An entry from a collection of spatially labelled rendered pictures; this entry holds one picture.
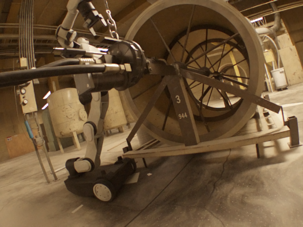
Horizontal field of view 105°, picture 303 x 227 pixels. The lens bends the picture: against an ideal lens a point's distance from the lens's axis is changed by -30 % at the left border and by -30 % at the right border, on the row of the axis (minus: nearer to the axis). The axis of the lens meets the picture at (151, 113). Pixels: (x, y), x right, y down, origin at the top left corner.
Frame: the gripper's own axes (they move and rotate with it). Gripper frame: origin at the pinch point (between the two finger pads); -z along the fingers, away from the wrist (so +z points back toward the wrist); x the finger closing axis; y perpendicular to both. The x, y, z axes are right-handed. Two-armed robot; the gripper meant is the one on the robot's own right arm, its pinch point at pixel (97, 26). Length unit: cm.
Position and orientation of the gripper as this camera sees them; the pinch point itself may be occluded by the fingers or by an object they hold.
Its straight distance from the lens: 102.7
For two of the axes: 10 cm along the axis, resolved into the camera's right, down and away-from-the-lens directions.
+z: -4.9, -7.9, -3.6
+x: 7.8, -2.2, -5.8
